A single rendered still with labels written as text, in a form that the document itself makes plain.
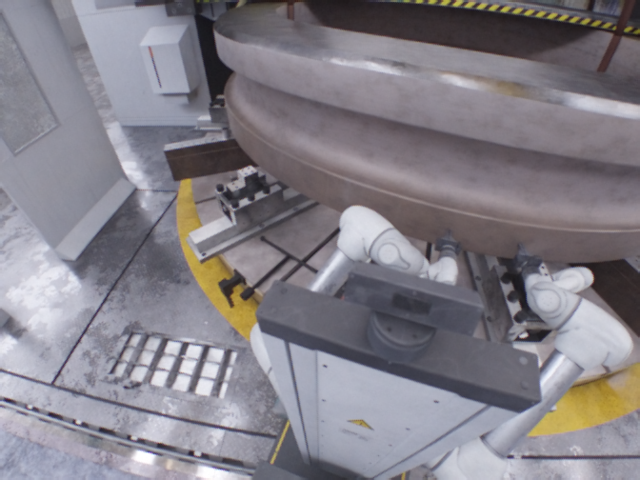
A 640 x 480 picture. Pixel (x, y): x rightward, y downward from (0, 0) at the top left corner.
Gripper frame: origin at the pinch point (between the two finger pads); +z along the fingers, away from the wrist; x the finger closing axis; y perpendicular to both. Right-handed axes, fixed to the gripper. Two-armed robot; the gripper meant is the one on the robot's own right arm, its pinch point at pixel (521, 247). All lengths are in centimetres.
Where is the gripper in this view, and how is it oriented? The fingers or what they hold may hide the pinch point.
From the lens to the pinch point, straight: 189.3
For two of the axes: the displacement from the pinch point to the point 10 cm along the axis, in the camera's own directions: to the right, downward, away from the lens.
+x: 9.9, 1.2, -1.1
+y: 0.0, 7.0, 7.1
